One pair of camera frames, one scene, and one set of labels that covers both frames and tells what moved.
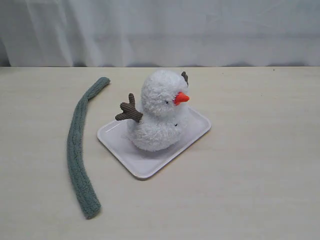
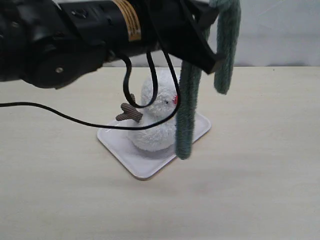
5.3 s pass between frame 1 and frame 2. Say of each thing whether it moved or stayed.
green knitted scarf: moved
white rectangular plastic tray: stayed
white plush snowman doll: stayed
